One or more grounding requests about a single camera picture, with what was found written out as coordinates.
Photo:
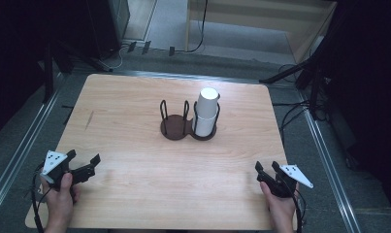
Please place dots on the person's right hand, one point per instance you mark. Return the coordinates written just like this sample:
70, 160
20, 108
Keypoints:
282, 210

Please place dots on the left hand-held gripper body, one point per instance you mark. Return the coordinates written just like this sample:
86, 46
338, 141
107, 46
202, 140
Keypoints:
54, 161

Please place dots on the metal floor rail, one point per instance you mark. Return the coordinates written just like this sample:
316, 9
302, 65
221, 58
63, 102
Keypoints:
170, 77
332, 174
25, 142

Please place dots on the dark curtain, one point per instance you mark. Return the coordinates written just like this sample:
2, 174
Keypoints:
15, 48
371, 81

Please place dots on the person's left hand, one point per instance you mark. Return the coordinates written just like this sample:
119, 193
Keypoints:
62, 204

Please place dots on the black metal stand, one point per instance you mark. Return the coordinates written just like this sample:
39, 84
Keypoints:
48, 74
315, 90

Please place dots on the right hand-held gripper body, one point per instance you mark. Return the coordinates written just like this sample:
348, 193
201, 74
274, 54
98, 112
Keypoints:
285, 186

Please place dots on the black tape piece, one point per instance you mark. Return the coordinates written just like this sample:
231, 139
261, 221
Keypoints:
172, 51
131, 47
146, 47

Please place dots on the black cabinet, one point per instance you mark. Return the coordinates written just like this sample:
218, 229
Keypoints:
109, 26

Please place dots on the white paper cup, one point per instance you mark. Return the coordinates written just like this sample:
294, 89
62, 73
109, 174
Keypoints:
204, 127
207, 103

